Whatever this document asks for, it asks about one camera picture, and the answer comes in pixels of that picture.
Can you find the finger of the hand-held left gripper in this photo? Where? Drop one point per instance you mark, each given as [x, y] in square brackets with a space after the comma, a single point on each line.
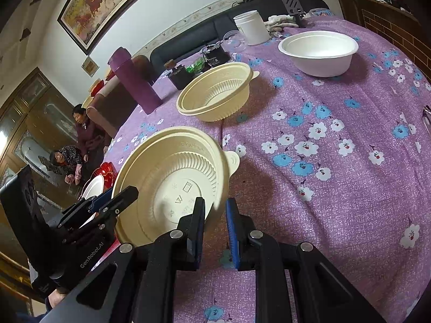
[121, 200]
[101, 200]

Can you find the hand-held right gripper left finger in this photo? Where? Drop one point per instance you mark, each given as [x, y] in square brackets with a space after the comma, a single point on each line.
[199, 239]

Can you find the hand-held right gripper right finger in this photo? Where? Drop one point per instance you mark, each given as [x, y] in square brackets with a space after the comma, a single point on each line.
[234, 242]

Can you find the white paper bowl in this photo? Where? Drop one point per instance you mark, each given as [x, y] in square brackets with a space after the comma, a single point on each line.
[92, 188]
[316, 64]

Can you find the red glass plate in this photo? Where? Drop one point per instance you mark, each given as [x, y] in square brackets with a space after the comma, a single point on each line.
[107, 171]

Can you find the beige plastic bowl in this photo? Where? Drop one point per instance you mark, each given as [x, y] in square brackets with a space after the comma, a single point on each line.
[215, 84]
[161, 175]

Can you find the brown armchair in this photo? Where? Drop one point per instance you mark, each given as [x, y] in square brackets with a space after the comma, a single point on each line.
[104, 117]

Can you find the red and cream dish pile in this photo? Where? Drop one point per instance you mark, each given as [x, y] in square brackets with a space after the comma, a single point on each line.
[95, 87]

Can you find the wooden glass-door cabinet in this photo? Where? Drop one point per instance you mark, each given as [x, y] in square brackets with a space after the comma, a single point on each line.
[33, 107]

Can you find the purple thermos bottle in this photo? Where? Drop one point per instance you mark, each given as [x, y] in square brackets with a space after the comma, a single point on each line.
[134, 80]

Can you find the small framed picture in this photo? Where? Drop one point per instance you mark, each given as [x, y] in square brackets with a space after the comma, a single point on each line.
[90, 66]

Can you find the black jar with cork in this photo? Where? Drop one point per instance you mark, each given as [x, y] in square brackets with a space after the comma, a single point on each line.
[178, 77]

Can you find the green packet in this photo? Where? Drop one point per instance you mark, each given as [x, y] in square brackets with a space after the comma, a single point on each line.
[197, 67]

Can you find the black leather sofa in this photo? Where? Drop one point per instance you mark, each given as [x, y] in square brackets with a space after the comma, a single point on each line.
[188, 37]

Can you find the framed landscape painting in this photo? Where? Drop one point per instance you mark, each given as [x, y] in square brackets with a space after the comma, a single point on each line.
[97, 6]

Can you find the clear glass cup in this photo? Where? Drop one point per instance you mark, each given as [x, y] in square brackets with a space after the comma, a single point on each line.
[234, 40]

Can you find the white plastic jar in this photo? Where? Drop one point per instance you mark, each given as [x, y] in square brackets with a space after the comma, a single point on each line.
[252, 28]

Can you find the white knitted gloves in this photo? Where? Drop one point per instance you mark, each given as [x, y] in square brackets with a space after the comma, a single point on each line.
[279, 22]

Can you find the purple-framed eyeglasses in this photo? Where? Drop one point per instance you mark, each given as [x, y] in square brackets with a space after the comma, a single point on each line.
[427, 111]

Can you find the grey perforated stand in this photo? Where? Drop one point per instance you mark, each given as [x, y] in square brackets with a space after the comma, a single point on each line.
[291, 3]

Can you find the wooden brick-pattern cabinet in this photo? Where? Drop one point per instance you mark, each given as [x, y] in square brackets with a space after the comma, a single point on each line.
[387, 30]

